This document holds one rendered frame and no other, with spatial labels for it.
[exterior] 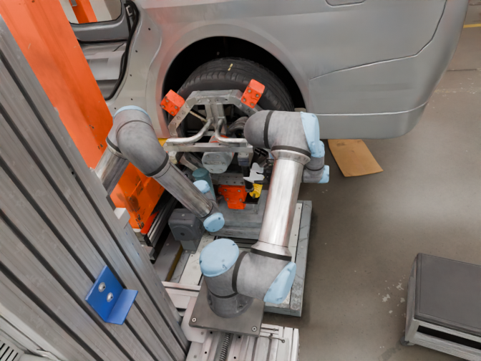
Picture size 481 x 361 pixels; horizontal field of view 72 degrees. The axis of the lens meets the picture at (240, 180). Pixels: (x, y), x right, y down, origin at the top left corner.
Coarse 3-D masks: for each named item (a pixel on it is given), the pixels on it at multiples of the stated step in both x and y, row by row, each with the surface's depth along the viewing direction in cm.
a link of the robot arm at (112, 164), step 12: (120, 108) 106; (132, 108) 104; (120, 120) 101; (132, 120) 98; (144, 120) 100; (108, 144) 104; (108, 156) 106; (120, 156) 106; (96, 168) 109; (108, 168) 107; (120, 168) 109; (108, 180) 109; (108, 192) 112
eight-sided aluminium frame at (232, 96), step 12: (192, 96) 153; (204, 96) 151; (216, 96) 149; (228, 96) 148; (240, 96) 149; (180, 108) 158; (240, 108) 151; (252, 108) 150; (180, 120) 163; (180, 132) 173; (192, 156) 184; (192, 168) 183; (216, 180) 185; (228, 180) 183; (240, 180) 181
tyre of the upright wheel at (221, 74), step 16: (208, 64) 166; (224, 64) 160; (240, 64) 161; (256, 64) 164; (192, 80) 158; (208, 80) 154; (224, 80) 152; (240, 80) 151; (256, 80) 155; (272, 80) 162; (272, 96) 154; (288, 96) 170
